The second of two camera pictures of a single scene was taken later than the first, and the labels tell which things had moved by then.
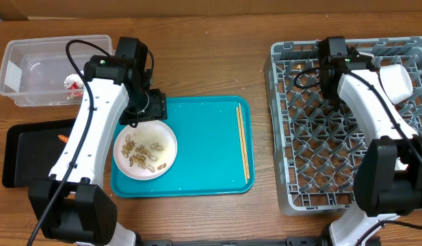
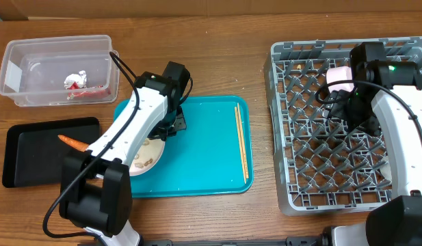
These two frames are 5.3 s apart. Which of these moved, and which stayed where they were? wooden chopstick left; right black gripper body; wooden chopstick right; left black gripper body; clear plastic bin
Moved: right black gripper body; left black gripper body
Stayed: wooden chopstick right; wooden chopstick left; clear plastic bin
